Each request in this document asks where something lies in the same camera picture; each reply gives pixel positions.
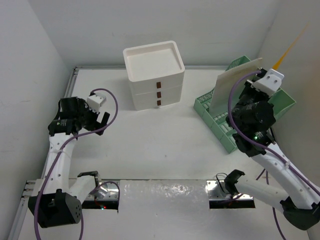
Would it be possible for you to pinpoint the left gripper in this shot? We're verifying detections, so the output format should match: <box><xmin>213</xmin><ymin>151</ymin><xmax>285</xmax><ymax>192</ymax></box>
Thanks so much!
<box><xmin>75</xmin><ymin>99</ymin><xmax>109</xmax><ymax>135</ymax></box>

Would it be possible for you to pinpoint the white printed booklet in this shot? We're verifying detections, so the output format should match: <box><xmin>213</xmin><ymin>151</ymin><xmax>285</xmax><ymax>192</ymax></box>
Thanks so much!
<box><xmin>208</xmin><ymin>55</ymin><xmax>263</xmax><ymax>117</ymax></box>

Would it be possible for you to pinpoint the yellow folder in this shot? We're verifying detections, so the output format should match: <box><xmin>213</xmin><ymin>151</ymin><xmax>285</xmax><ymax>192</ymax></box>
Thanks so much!
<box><xmin>272</xmin><ymin>21</ymin><xmax>310</xmax><ymax>71</ymax></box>

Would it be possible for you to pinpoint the white drawer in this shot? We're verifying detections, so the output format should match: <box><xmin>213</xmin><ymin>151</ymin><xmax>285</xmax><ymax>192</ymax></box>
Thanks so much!
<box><xmin>128</xmin><ymin>73</ymin><xmax>184</xmax><ymax>95</ymax></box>
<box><xmin>132</xmin><ymin>85</ymin><xmax>183</xmax><ymax>105</ymax></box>
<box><xmin>132</xmin><ymin>94</ymin><xmax>181</xmax><ymax>111</ymax></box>

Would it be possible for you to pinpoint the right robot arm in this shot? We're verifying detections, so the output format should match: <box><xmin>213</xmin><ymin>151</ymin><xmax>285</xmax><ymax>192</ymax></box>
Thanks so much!
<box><xmin>224</xmin><ymin>80</ymin><xmax>320</xmax><ymax>231</ymax></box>

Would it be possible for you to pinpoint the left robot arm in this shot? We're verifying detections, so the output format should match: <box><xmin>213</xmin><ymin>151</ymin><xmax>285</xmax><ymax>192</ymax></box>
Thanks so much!
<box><xmin>28</xmin><ymin>93</ymin><xmax>110</xmax><ymax>228</ymax></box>

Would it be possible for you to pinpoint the green file rack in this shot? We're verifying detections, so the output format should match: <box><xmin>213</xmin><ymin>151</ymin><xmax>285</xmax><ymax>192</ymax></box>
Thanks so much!
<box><xmin>193</xmin><ymin>66</ymin><xmax>296</xmax><ymax>153</ymax></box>

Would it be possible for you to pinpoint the white three-drawer organizer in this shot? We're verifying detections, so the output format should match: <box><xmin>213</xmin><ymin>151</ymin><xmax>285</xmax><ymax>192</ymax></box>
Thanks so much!
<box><xmin>122</xmin><ymin>40</ymin><xmax>186</xmax><ymax>111</ymax></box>

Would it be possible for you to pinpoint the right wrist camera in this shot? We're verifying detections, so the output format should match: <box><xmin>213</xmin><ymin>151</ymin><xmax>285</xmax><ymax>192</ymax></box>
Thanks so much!
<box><xmin>251</xmin><ymin>68</ymin><xmax>285</xmax><ymax>97</ymax></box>

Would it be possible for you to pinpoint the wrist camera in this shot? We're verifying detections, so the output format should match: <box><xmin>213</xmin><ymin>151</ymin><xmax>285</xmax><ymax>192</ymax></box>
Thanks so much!
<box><xmin>86</xmin><ymin>93</ymin><xmax>106</xmax><ymax>113</ymax></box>
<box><xmin>251</xmin><ymin>68</ymin><xmax>285</xmax><ymax>97</ymax></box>

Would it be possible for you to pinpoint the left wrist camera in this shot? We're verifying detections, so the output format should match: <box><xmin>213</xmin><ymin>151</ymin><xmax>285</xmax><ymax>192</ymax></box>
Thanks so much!
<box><xmin>86</xmin><ymin>93</ymin><xmax>106</xmax><ymax>113</ymax></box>

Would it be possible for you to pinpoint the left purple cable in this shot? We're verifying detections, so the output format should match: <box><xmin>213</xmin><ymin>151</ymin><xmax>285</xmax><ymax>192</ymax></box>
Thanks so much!
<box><xmin>33</xmin><ymin>88</ymin><xmax>120</xmax><ymax>240</ymax></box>

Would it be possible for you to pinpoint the purple cable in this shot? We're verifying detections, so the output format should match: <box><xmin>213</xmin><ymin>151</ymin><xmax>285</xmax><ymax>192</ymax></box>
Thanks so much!
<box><xmin>228</xmin><ymin>69</ymin><xmax>320</xmax><ymax>240</ymax></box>
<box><xmin>33</xmin><ymin>88</ymin><xmax>120</xmax><ymax>240</ymax></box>

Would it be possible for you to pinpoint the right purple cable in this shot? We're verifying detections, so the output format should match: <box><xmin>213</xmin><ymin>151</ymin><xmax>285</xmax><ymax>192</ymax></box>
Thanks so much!
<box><xmin>228</xmin><ymin>69</ymin><xmax>320</xmax><ymax>240</ymax></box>

